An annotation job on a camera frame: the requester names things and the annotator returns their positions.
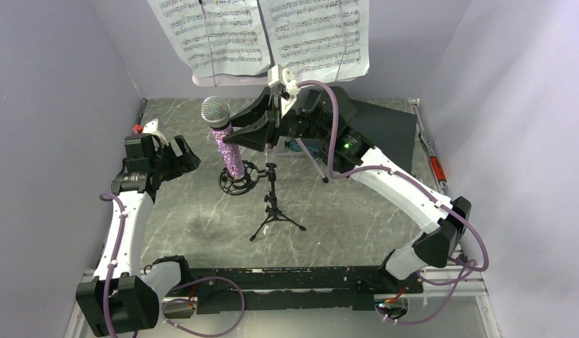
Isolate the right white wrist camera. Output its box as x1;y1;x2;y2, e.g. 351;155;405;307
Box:
268;65;300;119

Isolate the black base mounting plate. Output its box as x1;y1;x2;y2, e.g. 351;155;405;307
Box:
190;265;423;314

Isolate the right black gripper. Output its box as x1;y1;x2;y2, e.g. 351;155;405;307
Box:
224;87;333;150

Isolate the purple glitter microphone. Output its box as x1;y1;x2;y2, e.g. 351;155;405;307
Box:
201;96;247;181

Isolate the aluminium frame rail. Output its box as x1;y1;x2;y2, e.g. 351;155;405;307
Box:
75;263;490;303

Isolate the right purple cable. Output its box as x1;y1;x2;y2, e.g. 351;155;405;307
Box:
296;80;490;327

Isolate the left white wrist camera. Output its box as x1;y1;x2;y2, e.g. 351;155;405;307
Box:
132;118;168;145

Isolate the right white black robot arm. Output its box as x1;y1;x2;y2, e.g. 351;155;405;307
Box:
212;86;471;292

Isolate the red handled adjustable wrench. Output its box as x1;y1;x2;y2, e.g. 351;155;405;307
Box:
418;131;449;190

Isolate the sheet music page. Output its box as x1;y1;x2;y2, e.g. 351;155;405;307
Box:
259;0;370;83
148;0;271;77

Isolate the black microphone shock mount stand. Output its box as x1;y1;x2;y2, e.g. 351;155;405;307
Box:
218;160;307;242

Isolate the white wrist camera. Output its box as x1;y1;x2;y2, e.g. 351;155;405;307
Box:
132;118;168;145
268;65;300;119

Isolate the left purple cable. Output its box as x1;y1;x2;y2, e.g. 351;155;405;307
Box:
99;192;247;338

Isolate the purple cable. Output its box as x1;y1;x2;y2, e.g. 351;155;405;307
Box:
99;192;247;338
296;80;490;327

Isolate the lilac perforated music stand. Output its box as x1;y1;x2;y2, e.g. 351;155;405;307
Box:
201;65;363;195

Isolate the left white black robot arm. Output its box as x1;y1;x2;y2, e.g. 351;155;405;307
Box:
75;132;201;337

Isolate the dark blue rack unit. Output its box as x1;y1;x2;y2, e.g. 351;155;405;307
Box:
285;98;418;173

